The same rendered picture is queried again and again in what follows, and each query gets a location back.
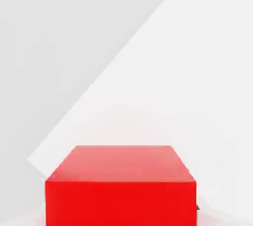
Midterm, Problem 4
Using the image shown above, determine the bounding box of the small red cube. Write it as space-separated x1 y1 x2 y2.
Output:
44 145 198 226

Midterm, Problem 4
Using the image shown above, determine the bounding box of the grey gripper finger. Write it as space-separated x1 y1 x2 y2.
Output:
196 203 208 226

